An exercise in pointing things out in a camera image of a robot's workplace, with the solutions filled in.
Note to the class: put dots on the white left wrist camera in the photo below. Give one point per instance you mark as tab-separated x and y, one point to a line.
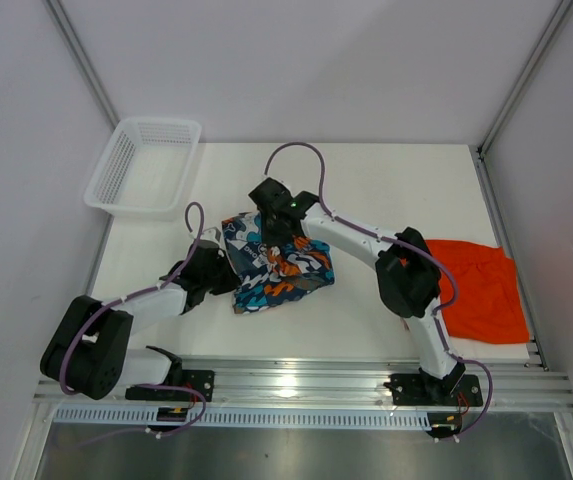
212	235

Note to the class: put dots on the orange shorts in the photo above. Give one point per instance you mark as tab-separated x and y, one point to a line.
487	304

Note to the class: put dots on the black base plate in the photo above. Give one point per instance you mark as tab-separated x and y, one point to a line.
419	389
191	386

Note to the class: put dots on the white slotted cable duct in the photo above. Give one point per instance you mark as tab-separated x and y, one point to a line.
247	417

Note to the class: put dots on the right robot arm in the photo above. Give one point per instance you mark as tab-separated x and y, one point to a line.
407	274

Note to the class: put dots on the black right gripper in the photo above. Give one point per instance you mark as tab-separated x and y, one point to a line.
269	239

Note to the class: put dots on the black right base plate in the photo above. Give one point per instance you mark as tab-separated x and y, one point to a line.
419	389

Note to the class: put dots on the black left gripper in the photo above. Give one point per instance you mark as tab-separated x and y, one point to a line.
232	281

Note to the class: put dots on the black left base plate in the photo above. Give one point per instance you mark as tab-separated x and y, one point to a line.
191	386

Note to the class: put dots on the white plastic basket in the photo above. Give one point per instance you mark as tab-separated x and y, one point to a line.
145	169

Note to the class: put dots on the aluminium mounting rail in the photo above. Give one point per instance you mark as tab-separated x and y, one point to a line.
359	384

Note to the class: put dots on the patterned multicolour shorts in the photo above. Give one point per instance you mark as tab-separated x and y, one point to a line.
272	276

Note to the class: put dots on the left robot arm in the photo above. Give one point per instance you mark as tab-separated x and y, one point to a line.
88	354

